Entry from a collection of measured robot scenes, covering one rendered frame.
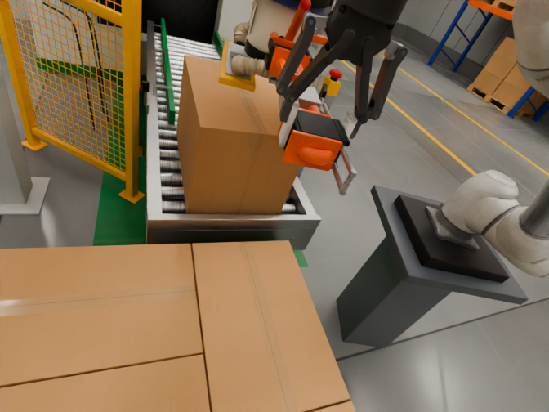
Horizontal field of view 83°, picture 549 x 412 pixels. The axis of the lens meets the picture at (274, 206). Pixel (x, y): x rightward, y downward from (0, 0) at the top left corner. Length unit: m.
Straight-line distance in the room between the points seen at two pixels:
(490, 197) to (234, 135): 0.89
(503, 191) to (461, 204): 0.13
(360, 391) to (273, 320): 0.80
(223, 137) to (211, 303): 0.53
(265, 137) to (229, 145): 0.12
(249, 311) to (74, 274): 0.54
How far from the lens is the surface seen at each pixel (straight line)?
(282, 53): 0.75
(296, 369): 1.04
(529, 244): 1.21
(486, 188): 1.29
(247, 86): 0.90
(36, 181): 2.27
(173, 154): 1.59
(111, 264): 1.13
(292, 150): 0.44
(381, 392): 1.82
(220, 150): 1.08
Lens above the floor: 1.45
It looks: 40 degrees down
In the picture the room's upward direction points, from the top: 22 degrees clockwise
